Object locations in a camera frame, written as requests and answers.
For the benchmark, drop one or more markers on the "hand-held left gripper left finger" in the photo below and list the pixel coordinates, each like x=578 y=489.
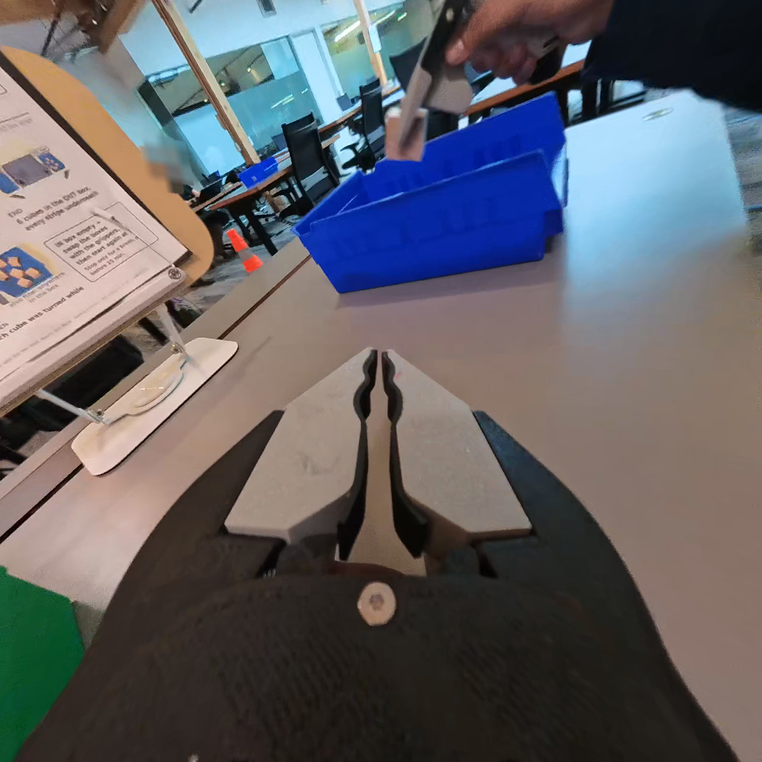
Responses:
x=297 y=470

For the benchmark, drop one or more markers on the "blue-striped wooden cube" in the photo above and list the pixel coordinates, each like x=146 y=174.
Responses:
x=396 y=137

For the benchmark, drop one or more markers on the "instruction sheet on stand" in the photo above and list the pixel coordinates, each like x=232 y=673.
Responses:
x=149 y=393

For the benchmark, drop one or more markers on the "person's right hand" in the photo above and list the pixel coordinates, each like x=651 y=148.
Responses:
x=524 y=24

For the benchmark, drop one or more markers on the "orange traffic cone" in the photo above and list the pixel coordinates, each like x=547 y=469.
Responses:
x=249 y=256

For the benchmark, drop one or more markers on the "blue plastic bin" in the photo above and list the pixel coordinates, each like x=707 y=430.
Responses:
x=428 y=238

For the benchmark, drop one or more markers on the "white table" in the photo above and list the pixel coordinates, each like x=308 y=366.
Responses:
x=655 y=161

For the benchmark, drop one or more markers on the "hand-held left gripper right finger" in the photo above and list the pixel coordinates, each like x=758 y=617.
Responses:
x=458 y=470

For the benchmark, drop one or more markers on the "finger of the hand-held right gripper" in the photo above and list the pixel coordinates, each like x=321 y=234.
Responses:
x=416 y=101

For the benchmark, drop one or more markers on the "printed instruction sheet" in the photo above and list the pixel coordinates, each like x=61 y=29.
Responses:
x=77 y=238

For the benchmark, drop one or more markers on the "small blue storage bin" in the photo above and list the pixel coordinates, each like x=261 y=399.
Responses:
x=259 y=172

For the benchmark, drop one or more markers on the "green plastic bin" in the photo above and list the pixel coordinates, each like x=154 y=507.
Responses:
x=35 y=667

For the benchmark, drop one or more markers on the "wooden office desk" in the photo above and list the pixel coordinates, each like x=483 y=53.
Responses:
x=250 y=193

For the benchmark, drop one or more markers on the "person's right forearm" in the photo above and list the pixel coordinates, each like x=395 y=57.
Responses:
x=684 y=47

